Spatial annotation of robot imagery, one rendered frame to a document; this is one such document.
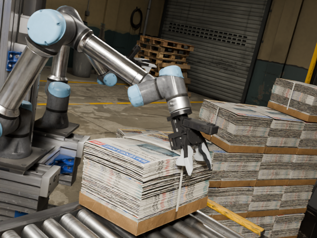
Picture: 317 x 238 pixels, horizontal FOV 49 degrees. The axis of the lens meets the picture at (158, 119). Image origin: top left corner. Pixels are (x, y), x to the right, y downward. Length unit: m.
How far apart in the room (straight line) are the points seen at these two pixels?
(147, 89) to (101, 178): 0.33
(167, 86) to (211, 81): 8.77
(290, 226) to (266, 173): 0.59
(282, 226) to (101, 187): 1.85
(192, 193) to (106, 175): 0.32
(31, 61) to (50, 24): 0.15
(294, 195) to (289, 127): 0.54
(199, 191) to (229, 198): 0.99
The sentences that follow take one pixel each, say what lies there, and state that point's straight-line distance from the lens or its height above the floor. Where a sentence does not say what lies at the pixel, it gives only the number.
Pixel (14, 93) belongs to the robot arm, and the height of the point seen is 1.12.
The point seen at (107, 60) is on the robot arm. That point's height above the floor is 1.29.
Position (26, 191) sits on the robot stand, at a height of 0.69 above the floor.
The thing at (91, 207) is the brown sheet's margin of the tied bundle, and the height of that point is 0.82.
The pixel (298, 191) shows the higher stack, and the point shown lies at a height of 0.56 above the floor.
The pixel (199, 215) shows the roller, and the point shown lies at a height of 0.79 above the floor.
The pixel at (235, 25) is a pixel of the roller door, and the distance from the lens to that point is 9.72.
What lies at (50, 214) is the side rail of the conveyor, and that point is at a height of 0.80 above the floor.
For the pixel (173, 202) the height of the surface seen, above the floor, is 0.90.
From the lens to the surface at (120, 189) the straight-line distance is 1.11.
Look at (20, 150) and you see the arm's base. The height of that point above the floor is 0.85.
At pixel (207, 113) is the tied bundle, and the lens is 2.30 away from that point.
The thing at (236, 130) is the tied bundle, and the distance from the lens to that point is 2.11.
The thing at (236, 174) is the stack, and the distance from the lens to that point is 2.24.
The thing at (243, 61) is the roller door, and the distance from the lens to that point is 9.45.
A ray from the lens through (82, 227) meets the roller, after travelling 1.17.
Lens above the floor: 1.42
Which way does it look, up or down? 13 degrees down
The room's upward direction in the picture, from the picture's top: 12 degrees clockwise
